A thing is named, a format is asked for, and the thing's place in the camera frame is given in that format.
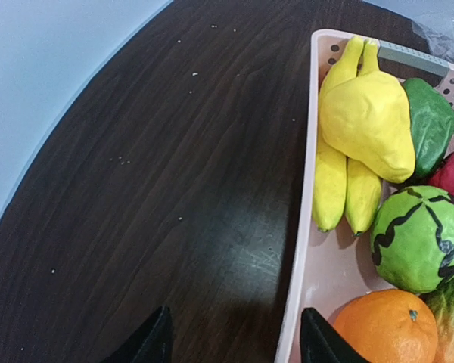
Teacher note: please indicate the yellow toy banana bunch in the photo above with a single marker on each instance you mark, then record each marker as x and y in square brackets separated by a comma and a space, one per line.
[343, 186]

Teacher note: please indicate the yellow toy pear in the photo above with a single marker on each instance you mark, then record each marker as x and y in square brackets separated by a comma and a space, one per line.
[367, 119]

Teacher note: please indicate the pink perforated plastic basket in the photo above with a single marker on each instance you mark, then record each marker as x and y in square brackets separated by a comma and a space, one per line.
[330, 269]

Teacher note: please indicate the green orange toy mango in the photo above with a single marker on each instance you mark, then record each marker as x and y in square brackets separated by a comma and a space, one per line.
[441, 303]

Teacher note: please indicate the green toy bell pepper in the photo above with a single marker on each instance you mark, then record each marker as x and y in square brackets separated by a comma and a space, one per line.
[432, 125]

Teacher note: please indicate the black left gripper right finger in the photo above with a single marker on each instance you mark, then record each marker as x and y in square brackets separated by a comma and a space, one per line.
[321, 343]

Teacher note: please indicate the orange toy orange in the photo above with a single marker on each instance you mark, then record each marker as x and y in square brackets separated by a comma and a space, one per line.
[389, 326]

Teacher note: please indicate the green toy watermelon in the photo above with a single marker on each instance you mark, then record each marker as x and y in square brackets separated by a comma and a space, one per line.
[412, 240]

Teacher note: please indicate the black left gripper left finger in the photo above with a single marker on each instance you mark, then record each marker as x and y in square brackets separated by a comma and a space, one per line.
[153, 340]

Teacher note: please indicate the clear zip top bag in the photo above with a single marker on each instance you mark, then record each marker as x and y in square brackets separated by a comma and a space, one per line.
[437, 28]

